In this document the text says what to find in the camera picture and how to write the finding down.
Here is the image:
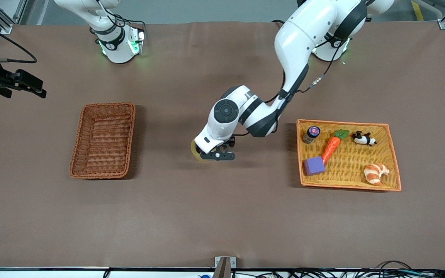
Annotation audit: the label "clear yellowish tape roll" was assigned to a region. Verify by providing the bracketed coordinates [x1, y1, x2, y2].
[190, 139, 209, 162]

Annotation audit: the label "grey arm base connector box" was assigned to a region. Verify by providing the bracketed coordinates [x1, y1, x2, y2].
[129, 28, 146, 55]

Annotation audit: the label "brown wicker basket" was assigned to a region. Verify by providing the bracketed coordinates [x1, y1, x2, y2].
[69, 102, 136, 180]

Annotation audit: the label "yellow wicker basket orange rim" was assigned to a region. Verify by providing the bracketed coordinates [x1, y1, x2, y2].
[296, 119, 402, 192]

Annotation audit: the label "brown table cloth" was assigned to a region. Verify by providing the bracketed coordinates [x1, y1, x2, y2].
[0, 21, 445, 270]

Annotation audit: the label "small bottle blue cap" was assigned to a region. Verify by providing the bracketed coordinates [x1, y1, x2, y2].
[303, 126, 321, 144]

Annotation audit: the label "purple foam cube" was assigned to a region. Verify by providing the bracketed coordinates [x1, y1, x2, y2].
[303, 156, 326, 176]

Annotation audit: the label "toy carrot green leaves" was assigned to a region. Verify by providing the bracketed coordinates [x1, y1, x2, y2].
[321, 129, 350, 164]

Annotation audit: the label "toy panda figurine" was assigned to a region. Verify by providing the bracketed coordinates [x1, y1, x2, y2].
[352, 131, 377, 147]

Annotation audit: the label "toy croissant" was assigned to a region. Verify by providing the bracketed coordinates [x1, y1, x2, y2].
[363, 163, 390, 186]

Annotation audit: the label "metal mounting bracket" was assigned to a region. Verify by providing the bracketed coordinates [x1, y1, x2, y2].
[214, 256, 237, 278]

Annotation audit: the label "black right arm base cable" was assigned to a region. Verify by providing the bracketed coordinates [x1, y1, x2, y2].
[91, 10, 147, 45]

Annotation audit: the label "black cable bundle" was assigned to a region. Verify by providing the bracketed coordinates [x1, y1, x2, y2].
[230, 261, 445, 278]

